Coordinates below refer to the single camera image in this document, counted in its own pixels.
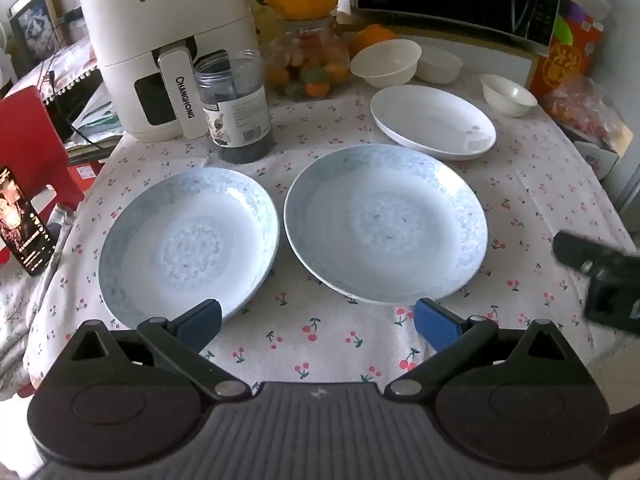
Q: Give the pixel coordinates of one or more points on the white plate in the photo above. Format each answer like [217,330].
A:
[430,120]

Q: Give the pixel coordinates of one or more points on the medium white bowl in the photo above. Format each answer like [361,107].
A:
[442,67]

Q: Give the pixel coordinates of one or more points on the glass jar of fruit candies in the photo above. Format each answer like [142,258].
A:
[305,60]

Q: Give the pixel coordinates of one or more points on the small orange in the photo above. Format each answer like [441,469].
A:
[372,36]

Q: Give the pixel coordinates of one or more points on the red plastic stool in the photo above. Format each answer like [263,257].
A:
[30,135]

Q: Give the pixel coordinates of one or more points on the framed picture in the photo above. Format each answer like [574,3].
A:
[32,25]

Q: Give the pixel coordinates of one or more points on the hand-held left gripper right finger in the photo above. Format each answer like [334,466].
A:
[436,323]

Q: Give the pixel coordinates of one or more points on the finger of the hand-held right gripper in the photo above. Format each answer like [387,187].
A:
[580,250]

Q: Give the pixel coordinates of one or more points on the white floral cloth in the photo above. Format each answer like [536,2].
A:
[20,310]

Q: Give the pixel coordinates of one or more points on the dark plastic jar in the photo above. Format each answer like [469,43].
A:
[235,110]

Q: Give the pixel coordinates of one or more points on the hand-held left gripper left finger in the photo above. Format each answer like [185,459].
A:
[202,321]

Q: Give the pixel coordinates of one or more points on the red printed box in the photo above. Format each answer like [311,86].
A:
[565,60]

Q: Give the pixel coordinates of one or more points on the blue patterned plate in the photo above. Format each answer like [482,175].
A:
[185,245]
[385,220]

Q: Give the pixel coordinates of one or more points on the floral lace cloth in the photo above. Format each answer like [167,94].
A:
[70,60]

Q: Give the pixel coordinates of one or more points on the cherry print tablecloth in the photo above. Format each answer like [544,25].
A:
[320,325]

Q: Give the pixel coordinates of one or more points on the black and white cardboard box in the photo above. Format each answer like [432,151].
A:
[600,160]

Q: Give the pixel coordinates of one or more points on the large white bowl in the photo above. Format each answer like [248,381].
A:
[387,60]

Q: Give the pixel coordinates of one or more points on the stack of papers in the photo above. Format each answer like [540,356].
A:
[95,115]

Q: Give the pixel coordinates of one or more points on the clear bag of candies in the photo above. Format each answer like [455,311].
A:
[585,110]

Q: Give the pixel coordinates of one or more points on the white air fryer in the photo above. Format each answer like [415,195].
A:
[150,20]

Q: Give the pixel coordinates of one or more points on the small white bowl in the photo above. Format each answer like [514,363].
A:
[510,97]

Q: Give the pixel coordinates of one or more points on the smartphone with lit screen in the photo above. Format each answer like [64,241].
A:
[22,225]

